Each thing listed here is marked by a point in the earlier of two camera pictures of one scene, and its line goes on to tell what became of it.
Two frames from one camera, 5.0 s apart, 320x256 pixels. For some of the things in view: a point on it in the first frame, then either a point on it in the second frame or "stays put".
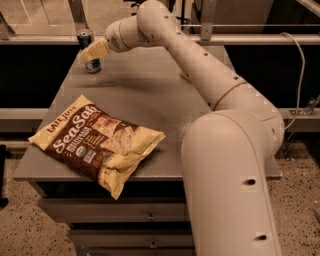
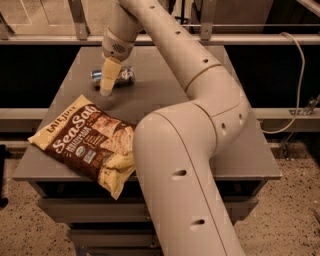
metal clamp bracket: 309,110 stays put
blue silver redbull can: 93,66 → 126,77
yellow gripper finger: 96,50 → 111,68
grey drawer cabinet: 148,85 stays put
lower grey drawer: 131,238 stays put
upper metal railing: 192,39 stays put
